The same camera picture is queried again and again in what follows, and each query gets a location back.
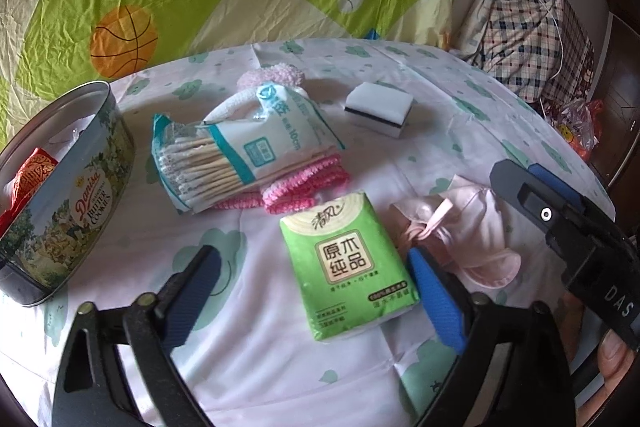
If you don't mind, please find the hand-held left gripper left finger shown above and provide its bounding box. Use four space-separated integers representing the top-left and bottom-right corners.
52 244 223 427

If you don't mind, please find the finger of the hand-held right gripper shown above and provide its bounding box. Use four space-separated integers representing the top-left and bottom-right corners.
490 159 585 236
527 163 586 210

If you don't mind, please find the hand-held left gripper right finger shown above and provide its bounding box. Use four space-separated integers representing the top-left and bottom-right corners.
406 247 576 427

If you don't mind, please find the green tissue pack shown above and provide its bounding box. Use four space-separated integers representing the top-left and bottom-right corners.
279 189 421 343

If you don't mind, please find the cotton swab packet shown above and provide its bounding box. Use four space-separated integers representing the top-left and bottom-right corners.
151 82 346 215

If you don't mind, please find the round metal cookie tin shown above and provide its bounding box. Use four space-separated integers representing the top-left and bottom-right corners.
0 80 137 308

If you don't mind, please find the white washcloth with pink trim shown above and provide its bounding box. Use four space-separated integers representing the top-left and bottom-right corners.
207 89 352 215

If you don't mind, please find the white sponge with black layer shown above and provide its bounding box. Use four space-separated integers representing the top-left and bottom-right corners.
344 82 416 142

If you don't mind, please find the red drawstring pouch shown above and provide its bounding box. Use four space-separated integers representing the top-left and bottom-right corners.
0 147 59 234

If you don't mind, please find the pink fluffy sock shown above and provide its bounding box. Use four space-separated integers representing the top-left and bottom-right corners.
236 62 306 96

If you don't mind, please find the person's right hand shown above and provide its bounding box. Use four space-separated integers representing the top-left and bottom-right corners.
562 292 638 388

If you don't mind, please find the red plastic bag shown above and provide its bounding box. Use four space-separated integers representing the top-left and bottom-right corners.
547 99 606 164

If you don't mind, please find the brown wooden cabinet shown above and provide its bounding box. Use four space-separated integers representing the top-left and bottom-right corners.
595 12 640 190

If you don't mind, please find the white cloud-print tablecloth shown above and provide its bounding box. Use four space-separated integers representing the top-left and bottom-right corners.
0 38 617 427

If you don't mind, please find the plaid fabric bag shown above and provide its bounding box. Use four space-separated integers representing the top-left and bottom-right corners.
450 0 596 106

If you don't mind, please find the white charger cable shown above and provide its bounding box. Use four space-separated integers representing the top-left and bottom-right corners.
520 0 567 84

